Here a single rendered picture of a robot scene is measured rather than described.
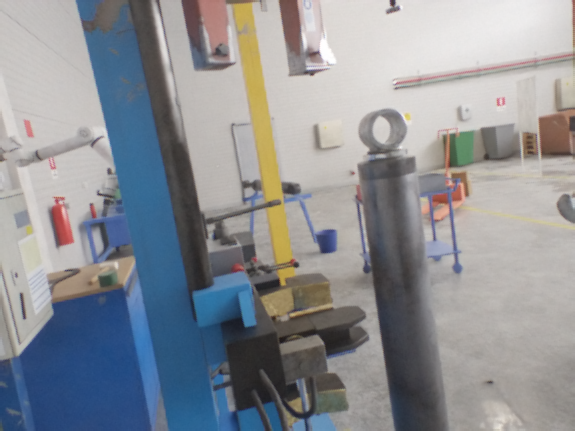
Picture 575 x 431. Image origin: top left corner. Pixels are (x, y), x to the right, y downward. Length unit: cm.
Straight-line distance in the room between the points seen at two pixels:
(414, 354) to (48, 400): 205
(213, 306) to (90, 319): 150
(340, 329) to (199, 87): 1120
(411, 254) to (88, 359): 195
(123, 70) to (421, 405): 157
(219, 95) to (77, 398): 1017
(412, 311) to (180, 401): 87
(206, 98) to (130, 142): 1089
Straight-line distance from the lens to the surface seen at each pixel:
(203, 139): 1231
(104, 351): 293
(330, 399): 211
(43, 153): 390
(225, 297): 144
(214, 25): 152
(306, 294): 191
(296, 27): 173
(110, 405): 306
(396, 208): 167
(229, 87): 1247
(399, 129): 173
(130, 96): 154
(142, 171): 153
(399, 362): 188
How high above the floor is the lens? 161
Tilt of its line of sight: 8 degrees down
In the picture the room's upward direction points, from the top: 9 degrees counter-clockwise
